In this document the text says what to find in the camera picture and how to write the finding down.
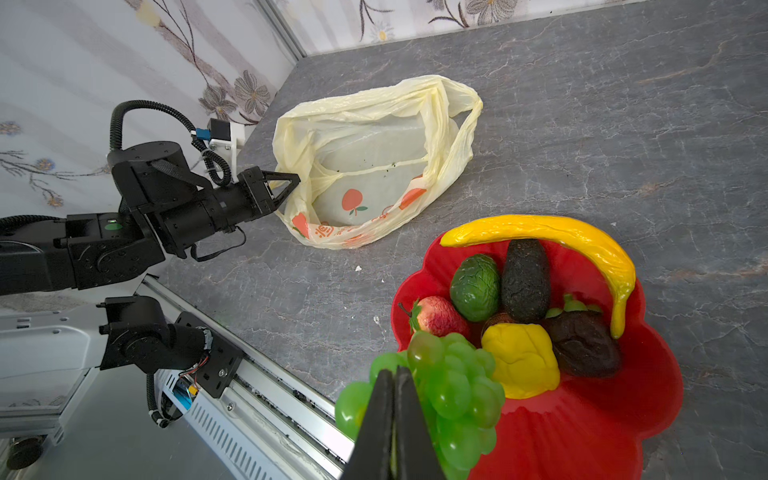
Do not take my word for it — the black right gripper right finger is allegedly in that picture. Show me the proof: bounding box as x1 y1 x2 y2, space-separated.
392 367 445 480

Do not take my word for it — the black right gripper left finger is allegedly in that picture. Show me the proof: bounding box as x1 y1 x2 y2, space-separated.
340 370 395 480

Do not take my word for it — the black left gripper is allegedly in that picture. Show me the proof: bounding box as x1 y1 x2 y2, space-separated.
146 167 301 258

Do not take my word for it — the green fake grapes bunch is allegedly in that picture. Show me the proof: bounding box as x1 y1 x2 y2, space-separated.
335 332 505 479

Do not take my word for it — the pale yellow plastic bag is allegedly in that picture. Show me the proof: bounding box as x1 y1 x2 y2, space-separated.
272 75 483 250

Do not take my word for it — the red fake fruit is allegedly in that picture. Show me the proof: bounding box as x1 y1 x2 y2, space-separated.
398 296 470 338

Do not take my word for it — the yellow fake lemon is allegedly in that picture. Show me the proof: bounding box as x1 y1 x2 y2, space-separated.
481 323 561 400

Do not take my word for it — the green fake vegetable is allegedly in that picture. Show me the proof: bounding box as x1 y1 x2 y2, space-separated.
449 254 500 323

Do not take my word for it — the dark brown fake fruit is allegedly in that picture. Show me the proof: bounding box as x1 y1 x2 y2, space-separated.
501 239 551 324

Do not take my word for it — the yellow fake banana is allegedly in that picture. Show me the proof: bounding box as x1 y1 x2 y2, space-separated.
440 214 636 340

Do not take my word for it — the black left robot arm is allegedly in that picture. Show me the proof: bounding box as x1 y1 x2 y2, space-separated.
1 141 300 374

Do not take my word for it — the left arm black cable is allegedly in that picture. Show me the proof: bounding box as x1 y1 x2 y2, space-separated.
107 99 233 188

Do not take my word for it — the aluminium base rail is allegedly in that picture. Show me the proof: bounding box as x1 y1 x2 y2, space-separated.
136 275 353 479

